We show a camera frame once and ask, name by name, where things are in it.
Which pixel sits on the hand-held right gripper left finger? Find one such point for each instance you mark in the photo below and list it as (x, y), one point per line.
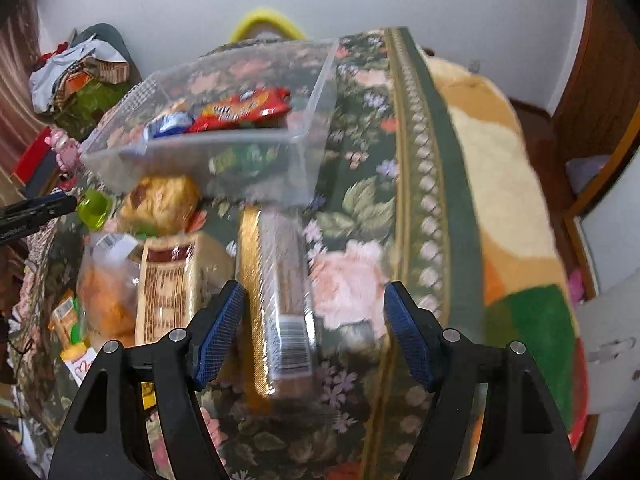
(220, 327)

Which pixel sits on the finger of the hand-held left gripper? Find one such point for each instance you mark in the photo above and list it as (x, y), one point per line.
(35, 210)

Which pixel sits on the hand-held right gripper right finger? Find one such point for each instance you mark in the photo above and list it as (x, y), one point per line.
(409, 327)

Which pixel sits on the green jelly cup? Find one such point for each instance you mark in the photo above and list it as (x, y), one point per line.
(95, 209)

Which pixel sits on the cream biscuit pack red label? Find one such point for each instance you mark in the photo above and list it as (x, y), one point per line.
(175, 280)

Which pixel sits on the gold-edged clear cracker pack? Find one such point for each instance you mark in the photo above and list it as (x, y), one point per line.
(280, 300)

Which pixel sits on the clear bag of orange snacks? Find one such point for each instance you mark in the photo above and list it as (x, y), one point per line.
(107, 285)

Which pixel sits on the golden bread bun packet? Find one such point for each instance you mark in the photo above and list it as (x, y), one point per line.
(160, 205)

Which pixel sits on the blue and white snack packet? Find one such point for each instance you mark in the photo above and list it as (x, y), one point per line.
(167, 125)

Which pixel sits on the green candy packet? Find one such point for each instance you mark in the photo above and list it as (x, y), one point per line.
(245, 157)

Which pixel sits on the clear plastic storage bin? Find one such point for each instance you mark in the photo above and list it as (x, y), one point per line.
(220, 120)

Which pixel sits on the red snack packet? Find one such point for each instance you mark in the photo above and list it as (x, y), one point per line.
(240, 109)

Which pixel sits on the pink plush toy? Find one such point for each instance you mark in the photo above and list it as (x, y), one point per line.
(62, 147)

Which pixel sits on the orange and green snack packet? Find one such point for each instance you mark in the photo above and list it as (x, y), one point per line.
(67, 320)

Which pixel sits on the pile of clothes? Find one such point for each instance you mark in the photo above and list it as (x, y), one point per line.
(80, 72)

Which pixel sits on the cream orange green fleece blanket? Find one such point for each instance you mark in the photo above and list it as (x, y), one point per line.
(505, 200)

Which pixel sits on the yellow chair back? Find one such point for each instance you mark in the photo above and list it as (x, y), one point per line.
(267, 22)

